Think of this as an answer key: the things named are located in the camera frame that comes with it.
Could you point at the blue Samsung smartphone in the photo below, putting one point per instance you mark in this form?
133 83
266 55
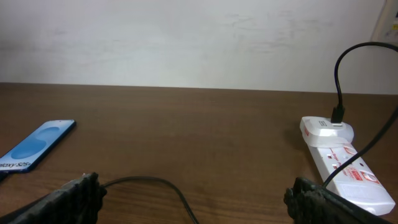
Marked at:
26 155

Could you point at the white charger plug adapter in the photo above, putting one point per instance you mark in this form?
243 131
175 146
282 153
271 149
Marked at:
320 132

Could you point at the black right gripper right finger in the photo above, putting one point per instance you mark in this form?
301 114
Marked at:
310 203

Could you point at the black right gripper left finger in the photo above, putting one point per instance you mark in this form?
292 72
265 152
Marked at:
76 202

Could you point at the white power strip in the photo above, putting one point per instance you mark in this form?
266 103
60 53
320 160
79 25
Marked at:
356 182

